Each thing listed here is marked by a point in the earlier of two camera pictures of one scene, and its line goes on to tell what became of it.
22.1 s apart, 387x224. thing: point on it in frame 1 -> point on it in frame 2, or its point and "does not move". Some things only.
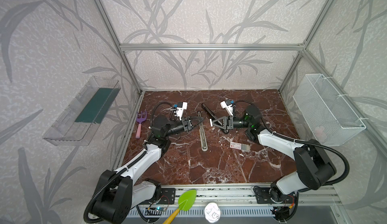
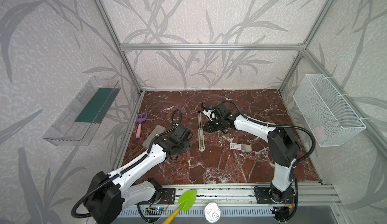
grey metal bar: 203,137 does not move
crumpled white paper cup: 212,213 does not move
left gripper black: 185,124 -> 184,133
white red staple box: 239,146 does not move
